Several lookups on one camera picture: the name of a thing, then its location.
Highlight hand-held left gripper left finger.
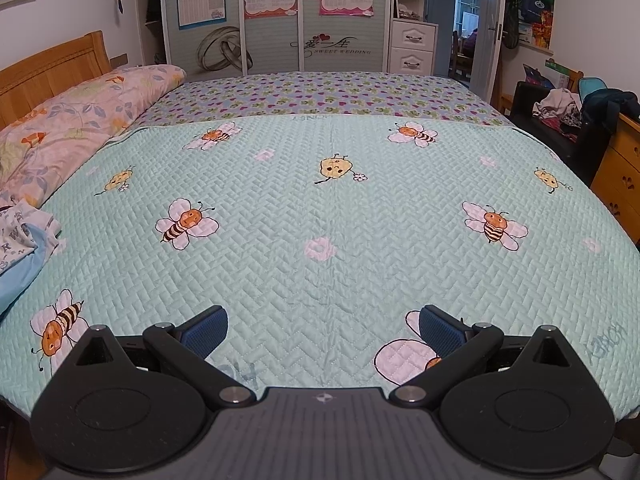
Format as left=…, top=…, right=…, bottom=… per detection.
left=65, top=304, right=257, bottom=408

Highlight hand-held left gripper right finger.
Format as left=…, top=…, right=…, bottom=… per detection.
left=387, top=304, right=581, bottom=408

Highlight white letter-print pants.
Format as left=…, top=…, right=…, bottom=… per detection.
left=0, top=197, right=51, bottom=273

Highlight pile of light clothes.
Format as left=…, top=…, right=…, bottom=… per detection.
left=534, top=87, right=583, bottom=131

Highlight mint quilted bee blanket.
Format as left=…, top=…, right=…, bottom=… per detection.
left=0, top=115, right=640, bottom=421

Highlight light blue cloth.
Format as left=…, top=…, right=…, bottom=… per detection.
left=0, top=222, right=61, bottom=313

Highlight black chair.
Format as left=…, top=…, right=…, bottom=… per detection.
left=510, top=80, right=608, bottom=186

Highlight wooden dresser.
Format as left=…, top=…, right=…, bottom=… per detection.
left=590, top=110, right=640, bottom=246

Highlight floral pink pillow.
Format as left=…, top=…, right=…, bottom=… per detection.
left=0, top=64, right=187, bottom=208

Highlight dark printed bag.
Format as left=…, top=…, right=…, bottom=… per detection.
left=522, top=64, right=556, bottom=89

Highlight white room door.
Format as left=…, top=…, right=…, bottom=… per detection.
left=472, top=0, right=508, bottom=106

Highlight green box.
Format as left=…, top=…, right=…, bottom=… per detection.
left=545, top=59, right=571, bottom=88

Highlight blue chair back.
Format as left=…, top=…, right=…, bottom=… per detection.
left=577, top=76, right=608, bottom=98

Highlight white drawer cabinet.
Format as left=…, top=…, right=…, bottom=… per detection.
left=387, top=0, right=438, bottom=76

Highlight grey sliding-door wardrobe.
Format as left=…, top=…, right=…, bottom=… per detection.
left=160, top=0, right=393, bottom=81

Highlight wooden headboard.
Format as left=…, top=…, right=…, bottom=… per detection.
left=0, top=30, right=112, bottom=131

